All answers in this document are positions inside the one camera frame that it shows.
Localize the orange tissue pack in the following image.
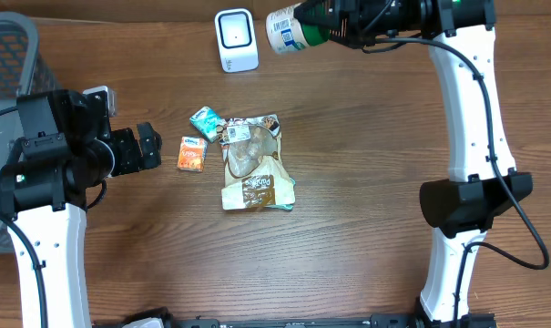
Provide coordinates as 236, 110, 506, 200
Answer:
177, 137, 208, 172

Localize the green lid jar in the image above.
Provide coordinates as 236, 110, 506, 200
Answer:
266, 4, 330, 54

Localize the teal tissue pack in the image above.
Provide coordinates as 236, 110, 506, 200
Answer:
189, 106, 224, 142

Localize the clear plastic snack bag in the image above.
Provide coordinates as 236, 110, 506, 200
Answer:
217, 114, 291, 210

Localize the teal wet wipes pack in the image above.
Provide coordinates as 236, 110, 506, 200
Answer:
268, 177, 296, 211

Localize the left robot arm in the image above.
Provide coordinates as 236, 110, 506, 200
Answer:
0, 87, 162, 327

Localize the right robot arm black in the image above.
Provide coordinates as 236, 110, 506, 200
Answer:
292, 0, 533, 327

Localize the white barcode scanner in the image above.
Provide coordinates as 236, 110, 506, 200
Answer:
214, 8, 259, 73

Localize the grey plastic mesh basket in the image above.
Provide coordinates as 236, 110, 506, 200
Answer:
0, 11, 62, 255

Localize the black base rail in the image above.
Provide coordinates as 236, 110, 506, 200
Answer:
92, 307, 499, 328

